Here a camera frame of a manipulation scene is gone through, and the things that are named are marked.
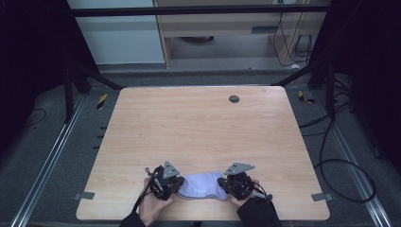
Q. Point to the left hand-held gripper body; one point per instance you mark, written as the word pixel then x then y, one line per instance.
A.
pixel 164 183

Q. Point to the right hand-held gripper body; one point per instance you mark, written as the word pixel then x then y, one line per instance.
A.
pixel 238 184

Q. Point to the lavender sock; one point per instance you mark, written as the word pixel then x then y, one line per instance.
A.
pixel 205 198
pixel 201 186

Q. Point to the person's right hand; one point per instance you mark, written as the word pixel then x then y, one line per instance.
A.
pixel 239 201

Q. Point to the person's left hand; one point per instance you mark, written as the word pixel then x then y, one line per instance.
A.
pixel 153 208

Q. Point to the yellow black hazard tape piece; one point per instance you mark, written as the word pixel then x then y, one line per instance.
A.
pixel 305 98
pixel 101 101

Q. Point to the white cabinet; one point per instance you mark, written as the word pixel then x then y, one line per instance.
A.
pixel 119 41

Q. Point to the light wooden desk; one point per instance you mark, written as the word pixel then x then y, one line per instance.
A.
pixel 227 23

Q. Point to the dark curtain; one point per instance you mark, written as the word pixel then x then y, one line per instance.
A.
pixel 31 63
pixel 372 63

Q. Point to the grey table edge bracket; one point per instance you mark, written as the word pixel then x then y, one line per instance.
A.
pixel 321 197
pixel 83 195

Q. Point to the aluminium floor rail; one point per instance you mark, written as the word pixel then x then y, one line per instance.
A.
pixel 47 164
pixel 353 164

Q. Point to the black diagonal frame strut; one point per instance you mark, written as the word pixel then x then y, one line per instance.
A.
pixel 296 75
pixel 101 78

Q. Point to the black frame post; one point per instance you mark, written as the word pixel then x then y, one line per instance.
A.
pixel 68 97
pixel 330 94

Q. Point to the black horizontal frame bar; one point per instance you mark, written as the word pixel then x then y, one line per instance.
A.
pixel 189 10

